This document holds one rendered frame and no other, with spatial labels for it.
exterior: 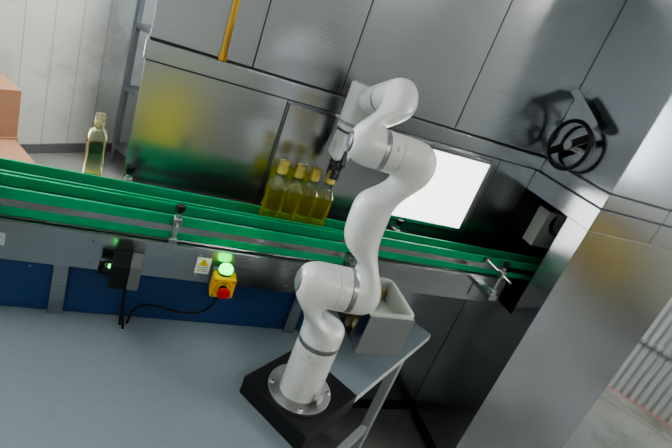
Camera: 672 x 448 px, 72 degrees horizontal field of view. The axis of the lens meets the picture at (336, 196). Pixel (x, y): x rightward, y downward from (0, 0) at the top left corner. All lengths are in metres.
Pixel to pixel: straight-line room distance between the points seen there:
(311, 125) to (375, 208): 0.62
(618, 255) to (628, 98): 0.62
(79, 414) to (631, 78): 2.05
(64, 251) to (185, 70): 0.65
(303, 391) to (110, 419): 0.49
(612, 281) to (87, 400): 1.94
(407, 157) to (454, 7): 0.82
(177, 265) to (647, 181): 1.69
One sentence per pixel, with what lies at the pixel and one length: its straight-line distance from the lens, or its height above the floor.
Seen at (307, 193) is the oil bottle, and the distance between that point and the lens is 1.59.
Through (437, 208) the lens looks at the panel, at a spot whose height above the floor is 1.24.
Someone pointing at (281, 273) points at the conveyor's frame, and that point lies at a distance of 1.57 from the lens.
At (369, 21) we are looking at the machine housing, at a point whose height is 1.83.
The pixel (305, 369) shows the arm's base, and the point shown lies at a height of 0.94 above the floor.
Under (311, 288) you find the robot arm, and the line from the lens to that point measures 1.18.
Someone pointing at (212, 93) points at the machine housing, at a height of 1.45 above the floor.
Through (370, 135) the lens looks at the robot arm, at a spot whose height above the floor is 1.60.
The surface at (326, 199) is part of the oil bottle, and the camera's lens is 1.61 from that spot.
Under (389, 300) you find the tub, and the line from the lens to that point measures 1.75.
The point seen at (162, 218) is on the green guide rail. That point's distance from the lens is 1.46.
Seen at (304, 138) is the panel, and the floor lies 1.39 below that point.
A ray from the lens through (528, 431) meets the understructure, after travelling 2.72.
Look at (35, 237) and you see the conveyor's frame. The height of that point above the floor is 1.01.
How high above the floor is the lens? 1.82
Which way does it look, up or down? 20 degrees down
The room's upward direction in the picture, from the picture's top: 21 degrees clockwise
